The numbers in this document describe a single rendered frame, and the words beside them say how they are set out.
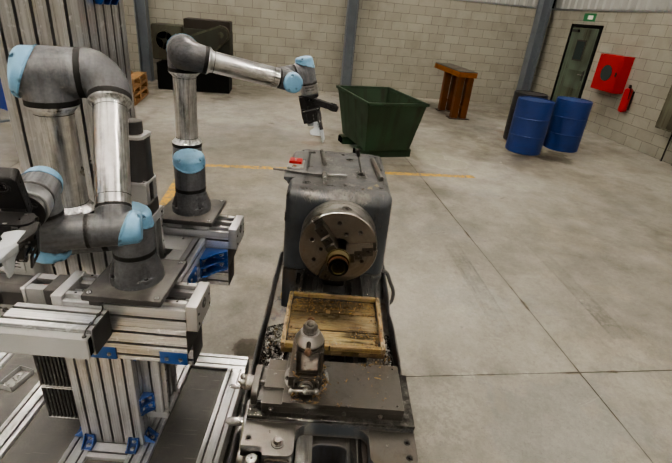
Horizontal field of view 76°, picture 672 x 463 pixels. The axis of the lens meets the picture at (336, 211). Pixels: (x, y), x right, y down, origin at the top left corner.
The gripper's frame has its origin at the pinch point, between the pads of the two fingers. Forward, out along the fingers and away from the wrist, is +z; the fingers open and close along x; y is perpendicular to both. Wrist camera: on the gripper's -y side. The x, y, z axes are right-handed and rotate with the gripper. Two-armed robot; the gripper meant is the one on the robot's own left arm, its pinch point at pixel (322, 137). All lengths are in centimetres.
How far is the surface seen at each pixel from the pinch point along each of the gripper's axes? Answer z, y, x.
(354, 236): 27, -3, 44
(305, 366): 27, 22, 103
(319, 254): 33, 12, 43
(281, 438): 39, 32, 114
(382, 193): 20.2, -19.4, 26.5
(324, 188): 14.6, 4.3, 22.2
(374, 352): 50, 1, 83
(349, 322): 50, 6, 66
